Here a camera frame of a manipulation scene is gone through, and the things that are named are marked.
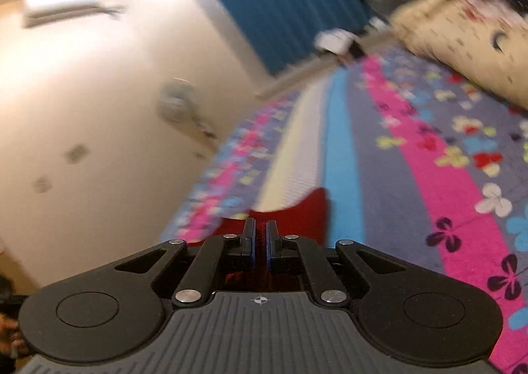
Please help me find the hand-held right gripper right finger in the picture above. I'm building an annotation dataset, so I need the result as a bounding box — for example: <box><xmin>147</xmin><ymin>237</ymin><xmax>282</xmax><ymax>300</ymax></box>
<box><xmin>266</xmin><ymin>219</ymin><xmax>408</xmax><ymax>309</ymax></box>

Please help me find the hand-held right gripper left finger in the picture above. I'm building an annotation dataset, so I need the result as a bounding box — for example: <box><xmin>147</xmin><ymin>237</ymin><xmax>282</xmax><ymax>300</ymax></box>
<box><xmin>112</xmin><ymin>217</ymin><xmax>258</xmax><ymax>309</ymax></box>

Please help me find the red knitted sweater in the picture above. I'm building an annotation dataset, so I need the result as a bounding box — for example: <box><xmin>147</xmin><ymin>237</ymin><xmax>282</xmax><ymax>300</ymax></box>
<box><xmin>214</xmin><ymin>187</ymin><xmax>331</xmax><ymax>293</ymax></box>

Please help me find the person's left hand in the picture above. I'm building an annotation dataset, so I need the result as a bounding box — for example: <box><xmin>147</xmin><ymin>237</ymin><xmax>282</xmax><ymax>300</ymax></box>
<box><xmin>0</xmin><ymin>313</ymin><xmax>29</xmax><ymax>358</ymax></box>

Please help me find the floral striped bed sheet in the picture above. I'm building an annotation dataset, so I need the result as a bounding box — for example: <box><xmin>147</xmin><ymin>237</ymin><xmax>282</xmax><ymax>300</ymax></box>
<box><xmin>165</xmin><ymin>42</ymin><xmax>528</xmax><ymax>374</ymax></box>

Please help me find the white standing fan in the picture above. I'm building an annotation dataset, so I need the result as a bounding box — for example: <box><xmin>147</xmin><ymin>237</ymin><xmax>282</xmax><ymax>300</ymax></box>
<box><xmin>158</xmin><ymin>78</ymin><xmax>220</xmax><ymax>149</ymax></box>

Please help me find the window sill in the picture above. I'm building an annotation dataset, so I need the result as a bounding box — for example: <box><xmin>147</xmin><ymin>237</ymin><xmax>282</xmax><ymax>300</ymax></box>
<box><xmin>255</xmin><ymin>46</ymin><xmax>374</xmax><ymax>100</ymax></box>

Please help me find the dark hanging garment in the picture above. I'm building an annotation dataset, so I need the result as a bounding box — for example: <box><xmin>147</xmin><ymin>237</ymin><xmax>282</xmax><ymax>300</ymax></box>
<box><xmin>346</xmin><ymin>41</ymin><xmax>367</xmax><ymax>66</ymax></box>

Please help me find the cream star print quilt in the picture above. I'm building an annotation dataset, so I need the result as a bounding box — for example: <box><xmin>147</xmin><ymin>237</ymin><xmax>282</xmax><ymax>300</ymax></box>
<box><xmin>389</xmin><ymin>0</ymin><xmax>528</xmax><ymax>108</ymax></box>

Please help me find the white wall air conditioner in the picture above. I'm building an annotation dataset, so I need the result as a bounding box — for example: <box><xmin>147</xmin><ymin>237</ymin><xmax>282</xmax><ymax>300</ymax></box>
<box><xmin>20</xmin><ymin>0</ymin><xmax>125</xmax><ymax>29</ymax></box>

